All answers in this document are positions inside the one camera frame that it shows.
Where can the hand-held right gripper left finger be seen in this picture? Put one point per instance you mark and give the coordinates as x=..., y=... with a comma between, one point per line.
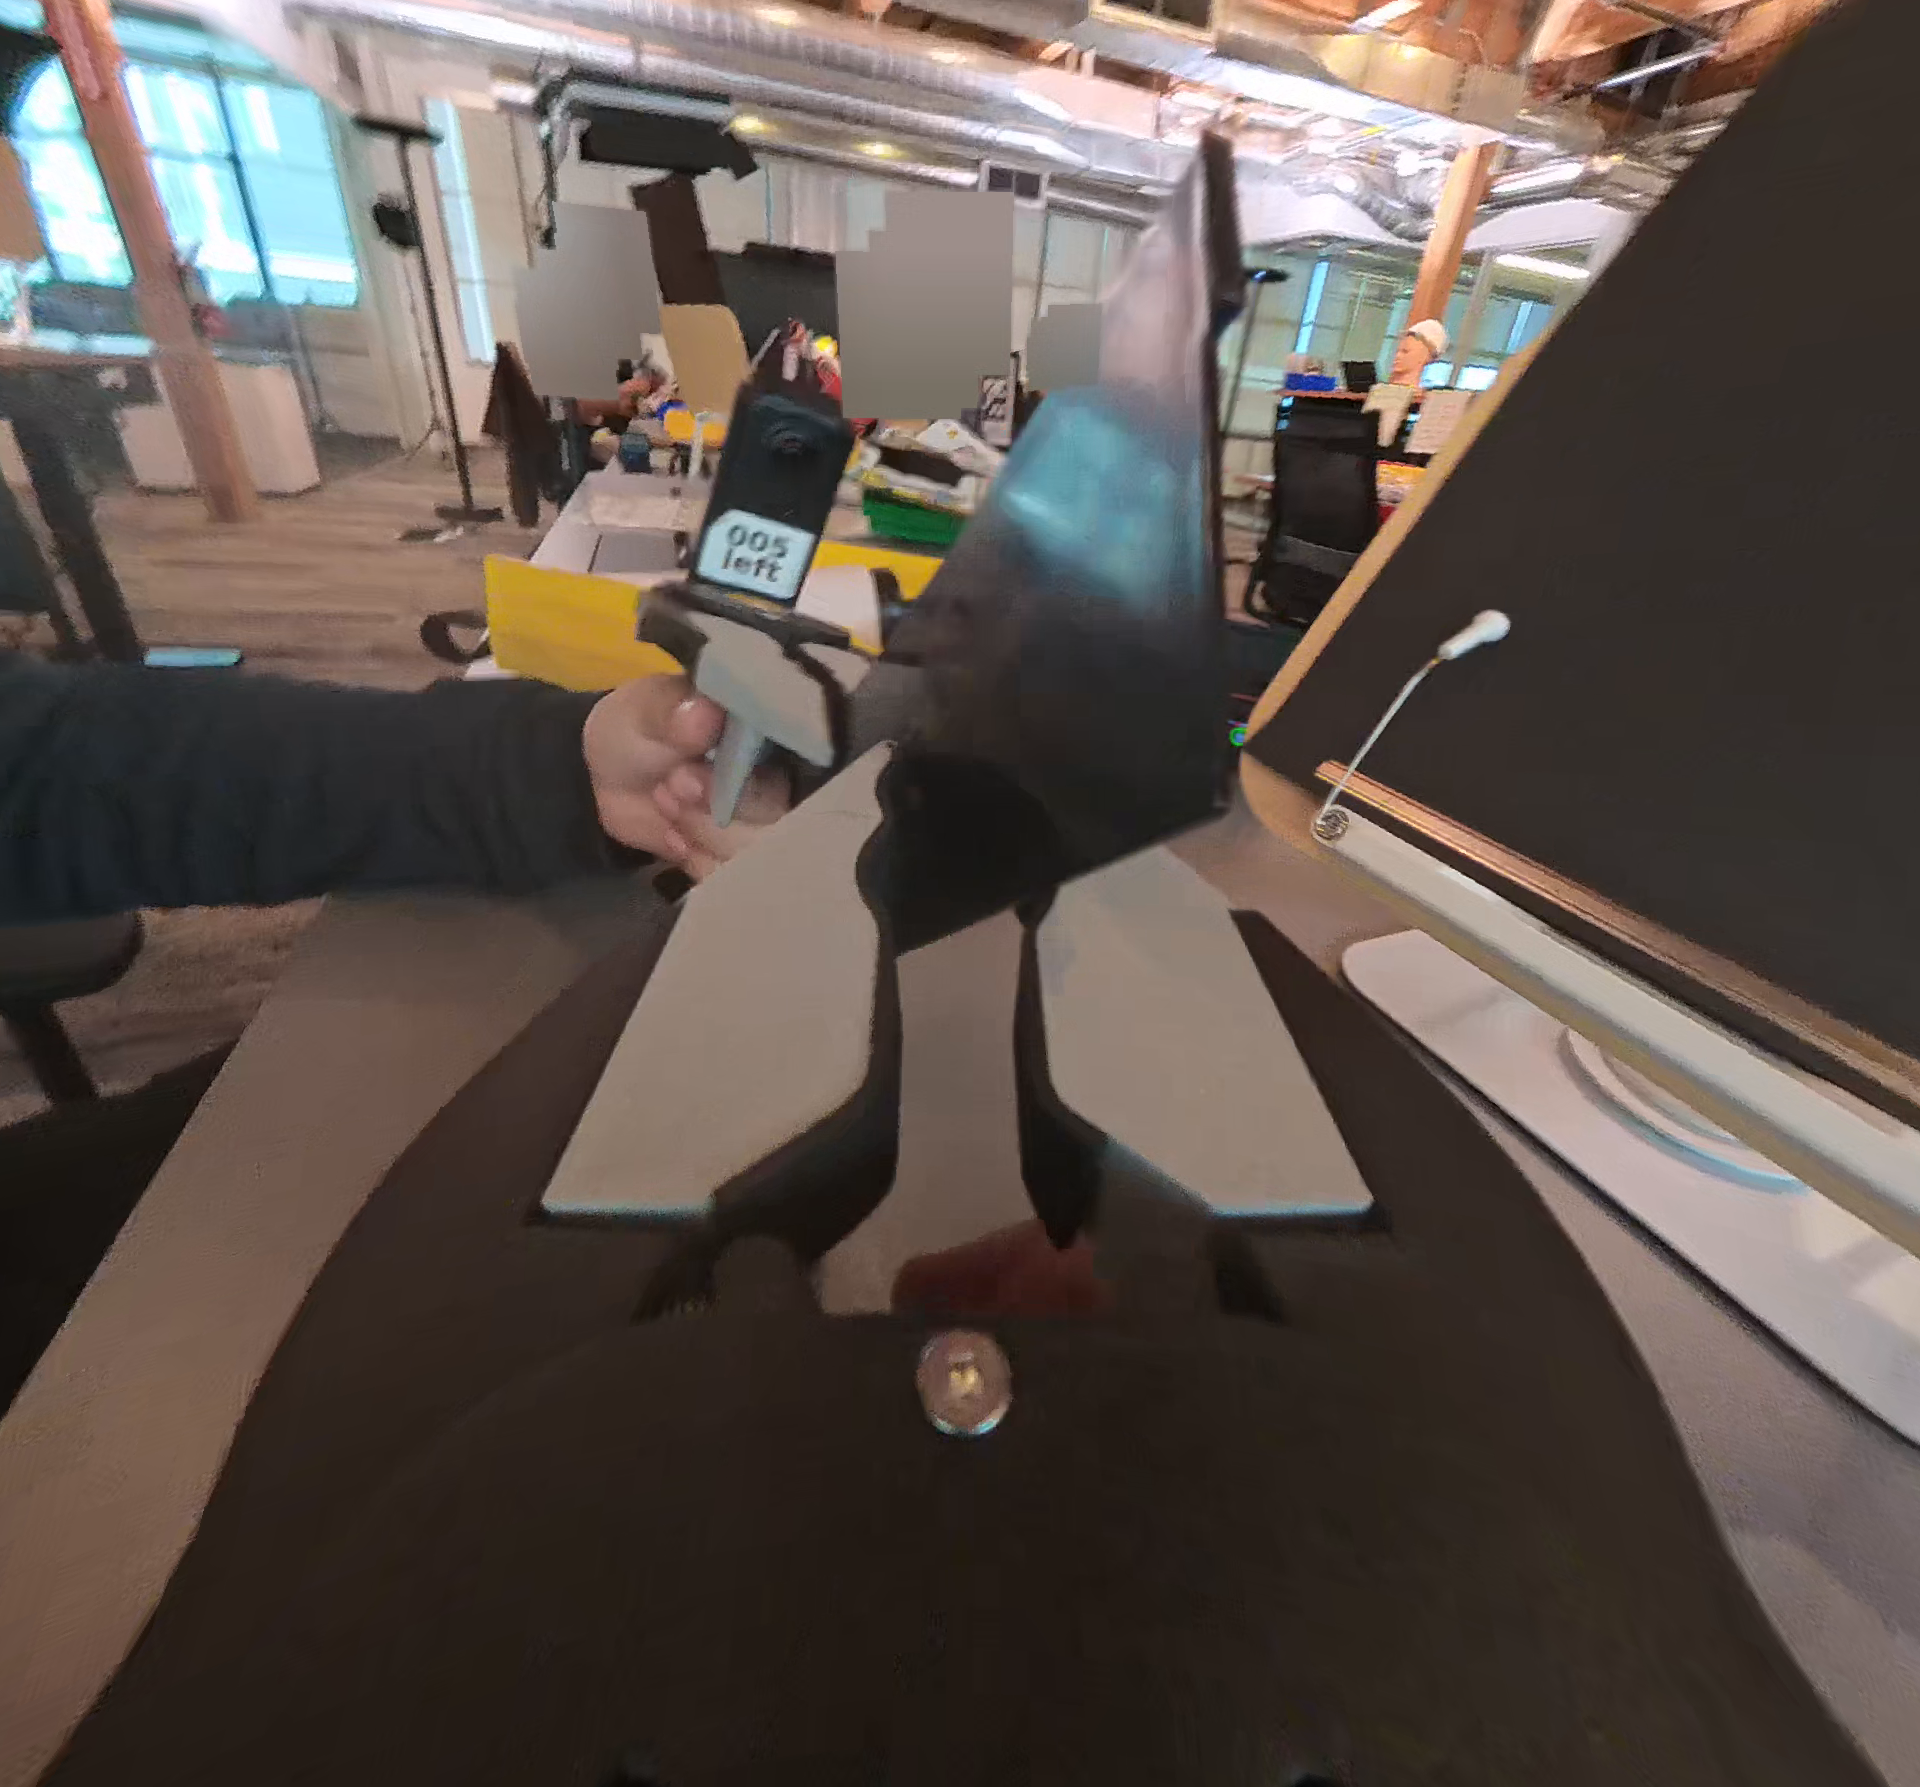
x=719, y=1053

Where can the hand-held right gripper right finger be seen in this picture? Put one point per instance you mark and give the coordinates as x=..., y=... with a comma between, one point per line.
x=1203, y=1053

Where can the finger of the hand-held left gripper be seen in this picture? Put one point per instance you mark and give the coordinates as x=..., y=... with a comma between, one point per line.
x=755, y=693

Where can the black smartphone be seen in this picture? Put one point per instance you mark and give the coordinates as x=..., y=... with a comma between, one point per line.
x=1079, y=647

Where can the person's left forearm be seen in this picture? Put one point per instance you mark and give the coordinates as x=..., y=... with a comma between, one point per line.
x=298, y=782

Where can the person's left hand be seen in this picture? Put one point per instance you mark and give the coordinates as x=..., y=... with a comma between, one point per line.
x=639, y=767

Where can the beige panel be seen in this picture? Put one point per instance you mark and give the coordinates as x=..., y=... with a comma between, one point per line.
x=704, y=353

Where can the black screen panel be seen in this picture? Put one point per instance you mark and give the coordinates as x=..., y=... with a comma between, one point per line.
x=778, y=295

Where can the yellow storage bin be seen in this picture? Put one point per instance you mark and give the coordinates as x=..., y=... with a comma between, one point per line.
x=558, y=623

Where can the dark brown panel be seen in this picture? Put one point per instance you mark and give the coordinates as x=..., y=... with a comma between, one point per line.
x=682, y=242

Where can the dark hanging jacket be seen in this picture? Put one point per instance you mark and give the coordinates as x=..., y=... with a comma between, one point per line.
x=517, y=435

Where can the black speaker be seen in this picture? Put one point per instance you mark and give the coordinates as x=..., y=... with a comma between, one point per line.
x=391, y=220

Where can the black floor lamp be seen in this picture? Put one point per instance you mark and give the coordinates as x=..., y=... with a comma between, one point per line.
x=395, y=126

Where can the black office chair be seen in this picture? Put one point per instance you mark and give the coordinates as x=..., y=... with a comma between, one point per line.
x=1310, y=499

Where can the white cabinet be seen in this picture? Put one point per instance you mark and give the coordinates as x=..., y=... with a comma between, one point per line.
x=225, y=432

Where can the black board with wooden rim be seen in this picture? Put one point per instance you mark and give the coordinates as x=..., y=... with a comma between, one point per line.
x=1653, y=615

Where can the reddish wooden pillar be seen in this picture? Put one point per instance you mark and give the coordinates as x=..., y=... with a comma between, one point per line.
x=148, y=242

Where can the wooden top desk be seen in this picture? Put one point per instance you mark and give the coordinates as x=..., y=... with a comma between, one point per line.
x=77, y=376

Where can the wooden post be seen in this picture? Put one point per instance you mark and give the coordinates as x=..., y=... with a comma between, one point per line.
x=1456, y=242

